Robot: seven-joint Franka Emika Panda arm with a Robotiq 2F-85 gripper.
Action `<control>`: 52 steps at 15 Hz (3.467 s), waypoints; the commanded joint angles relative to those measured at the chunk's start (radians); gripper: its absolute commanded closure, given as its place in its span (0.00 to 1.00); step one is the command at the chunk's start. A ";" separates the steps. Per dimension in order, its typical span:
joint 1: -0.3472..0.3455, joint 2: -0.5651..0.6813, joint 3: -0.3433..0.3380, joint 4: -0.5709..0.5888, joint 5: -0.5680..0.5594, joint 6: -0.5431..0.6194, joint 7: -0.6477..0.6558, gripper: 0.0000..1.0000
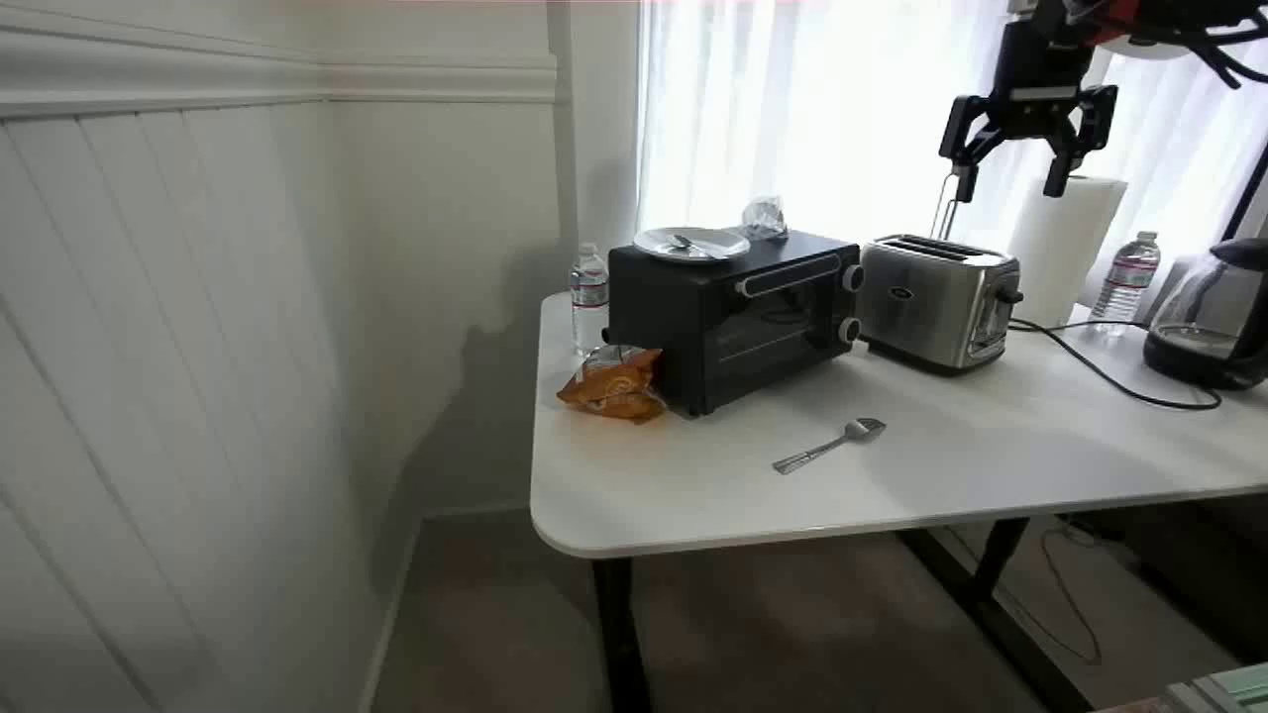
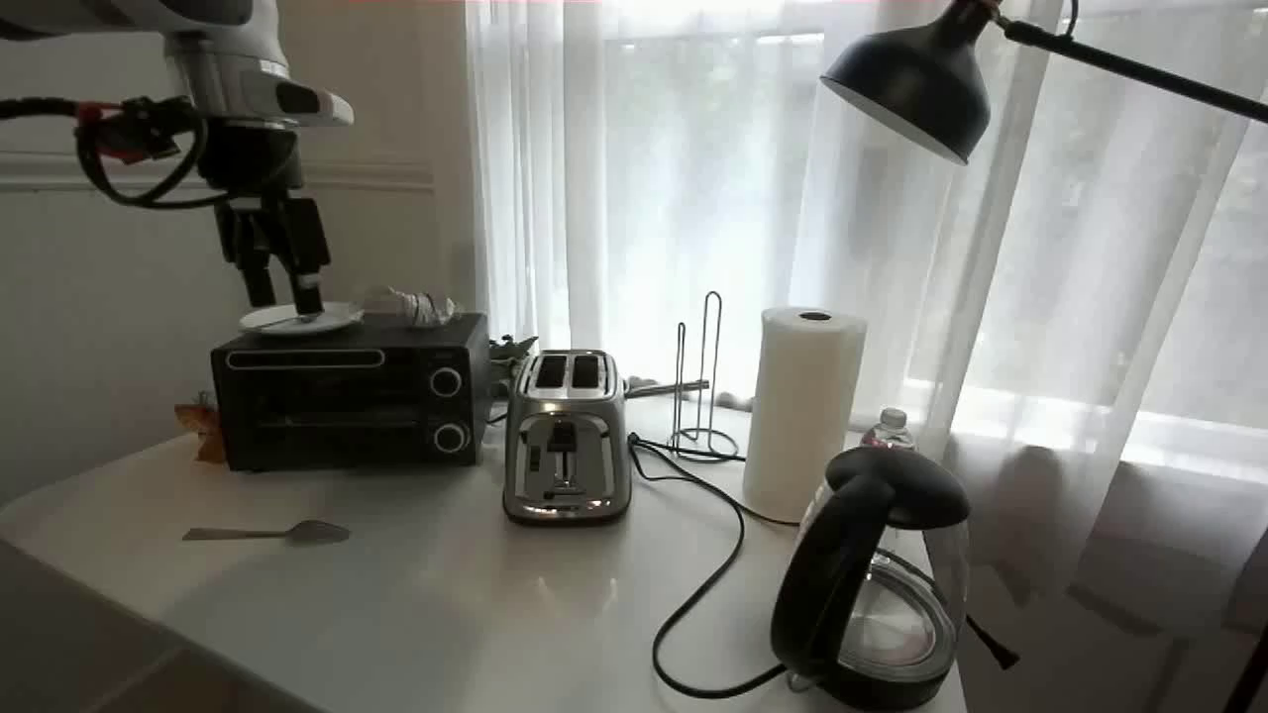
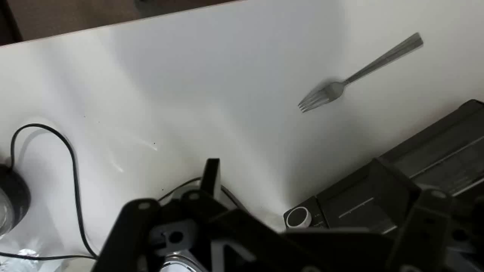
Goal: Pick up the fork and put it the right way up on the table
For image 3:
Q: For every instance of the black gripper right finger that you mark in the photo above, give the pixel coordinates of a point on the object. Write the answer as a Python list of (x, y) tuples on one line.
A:
[(422, 239)]

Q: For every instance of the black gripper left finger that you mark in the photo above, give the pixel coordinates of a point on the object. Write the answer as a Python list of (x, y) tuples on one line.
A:
[(126, 248)]

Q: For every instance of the black toaster oven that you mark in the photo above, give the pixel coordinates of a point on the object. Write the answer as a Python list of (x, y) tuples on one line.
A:
[(448, 155)]

